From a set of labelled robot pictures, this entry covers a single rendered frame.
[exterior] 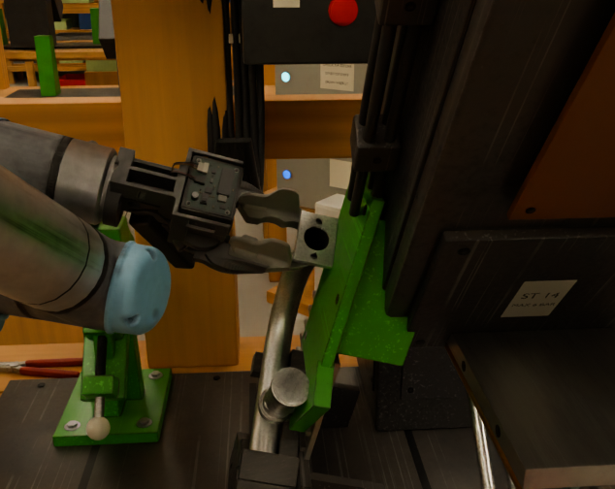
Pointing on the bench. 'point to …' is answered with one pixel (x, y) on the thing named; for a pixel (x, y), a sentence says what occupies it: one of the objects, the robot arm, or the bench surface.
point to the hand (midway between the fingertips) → (307, 244)
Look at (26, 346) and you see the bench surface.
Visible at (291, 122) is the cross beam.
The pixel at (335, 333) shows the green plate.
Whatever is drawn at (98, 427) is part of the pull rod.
